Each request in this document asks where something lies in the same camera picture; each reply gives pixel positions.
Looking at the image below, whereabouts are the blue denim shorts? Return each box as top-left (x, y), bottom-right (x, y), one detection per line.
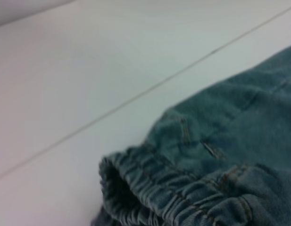
top-left (91, 43), bottom-right (291, 226)

